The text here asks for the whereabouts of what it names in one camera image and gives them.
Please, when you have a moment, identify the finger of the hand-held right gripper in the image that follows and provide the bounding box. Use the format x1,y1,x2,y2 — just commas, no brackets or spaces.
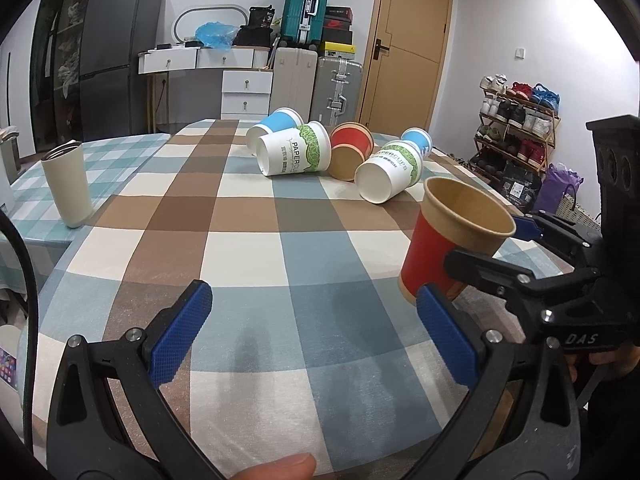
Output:
513,211,602,275
443,247,599,317

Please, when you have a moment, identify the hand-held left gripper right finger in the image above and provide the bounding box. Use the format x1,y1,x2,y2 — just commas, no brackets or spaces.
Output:
416,282,583,480

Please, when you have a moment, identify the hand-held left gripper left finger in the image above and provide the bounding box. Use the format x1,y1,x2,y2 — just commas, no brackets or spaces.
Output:
47,280,226,480

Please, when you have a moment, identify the red paper cup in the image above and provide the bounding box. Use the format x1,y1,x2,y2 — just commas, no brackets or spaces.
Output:
398,176,517,306
327,122,375,181

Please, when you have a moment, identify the white green paper cup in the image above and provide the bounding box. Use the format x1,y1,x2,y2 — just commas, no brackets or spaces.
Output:
354,140,425,204
256,121,332,177

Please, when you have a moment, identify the blue paper cup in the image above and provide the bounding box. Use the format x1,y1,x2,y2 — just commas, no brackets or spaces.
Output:
401,127,434,159
246,107,306,154

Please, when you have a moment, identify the person's right hand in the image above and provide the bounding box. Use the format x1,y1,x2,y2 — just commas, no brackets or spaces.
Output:
566,345,640,382

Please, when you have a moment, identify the person's left hand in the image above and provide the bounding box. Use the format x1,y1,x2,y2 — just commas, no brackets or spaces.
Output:
232,452,317,480

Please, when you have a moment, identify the black printed box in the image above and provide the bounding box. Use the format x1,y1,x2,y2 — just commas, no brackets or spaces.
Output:
500,160,544,207

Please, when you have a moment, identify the purple shopping bag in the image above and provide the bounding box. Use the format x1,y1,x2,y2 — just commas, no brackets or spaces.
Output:
534,162,584,216

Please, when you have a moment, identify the wicker basket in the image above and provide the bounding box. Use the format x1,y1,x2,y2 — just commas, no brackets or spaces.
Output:
556,192,602,229

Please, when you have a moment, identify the wooden shoe rack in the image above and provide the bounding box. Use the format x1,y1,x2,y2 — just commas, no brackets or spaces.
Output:
470,76,562,182

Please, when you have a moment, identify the group of shoes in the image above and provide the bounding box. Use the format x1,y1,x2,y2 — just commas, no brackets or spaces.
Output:
472,75,561,173

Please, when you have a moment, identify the brown blue checked tablecloth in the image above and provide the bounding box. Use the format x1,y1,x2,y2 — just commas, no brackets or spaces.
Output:
17,117,601,480

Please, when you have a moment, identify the smartphone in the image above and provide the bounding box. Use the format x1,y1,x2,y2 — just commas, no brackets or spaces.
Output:
0,345,21,397

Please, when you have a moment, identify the cream insulated tumbler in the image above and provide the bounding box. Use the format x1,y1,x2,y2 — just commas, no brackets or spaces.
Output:
40,141,94,229

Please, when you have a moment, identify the teal checked tablecloth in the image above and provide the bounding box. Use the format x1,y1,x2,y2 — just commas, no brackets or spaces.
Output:
0,132,172,292

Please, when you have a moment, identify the wooden door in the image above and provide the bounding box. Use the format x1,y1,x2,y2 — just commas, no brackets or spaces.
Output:
357,0,454,136

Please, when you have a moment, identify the silver suitcase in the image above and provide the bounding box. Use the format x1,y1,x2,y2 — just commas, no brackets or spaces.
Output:
310,56,364,129

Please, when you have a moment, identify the white dresser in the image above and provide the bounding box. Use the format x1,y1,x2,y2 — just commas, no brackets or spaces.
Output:
137,45,274,122

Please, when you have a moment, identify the beige suitcase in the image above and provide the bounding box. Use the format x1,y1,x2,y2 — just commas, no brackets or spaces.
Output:
270,46,320,124

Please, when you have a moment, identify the stack of shoe boxes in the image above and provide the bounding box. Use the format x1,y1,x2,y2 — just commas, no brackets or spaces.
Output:
318,6,359,59

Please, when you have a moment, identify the dark grey refrigerator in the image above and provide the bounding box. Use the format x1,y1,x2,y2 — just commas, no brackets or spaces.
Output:
79,0,166,142

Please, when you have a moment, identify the blue plastic bag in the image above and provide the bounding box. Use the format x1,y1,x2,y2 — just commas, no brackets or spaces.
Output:
195,21,240,51

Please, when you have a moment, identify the dark display cabinet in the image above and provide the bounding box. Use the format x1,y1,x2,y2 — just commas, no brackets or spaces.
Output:
29,0,93,147

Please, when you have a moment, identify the black bag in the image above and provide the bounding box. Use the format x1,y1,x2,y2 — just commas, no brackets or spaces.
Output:
232,6,279,47

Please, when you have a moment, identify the oval mirror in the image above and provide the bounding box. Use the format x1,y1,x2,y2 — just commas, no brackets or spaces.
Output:
172,5,249,47

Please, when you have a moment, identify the teal suitcase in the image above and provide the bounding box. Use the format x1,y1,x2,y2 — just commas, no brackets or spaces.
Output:
279,0,331,51

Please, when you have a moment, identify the black cable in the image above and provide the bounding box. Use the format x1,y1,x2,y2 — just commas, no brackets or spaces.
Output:
0,209,42,480

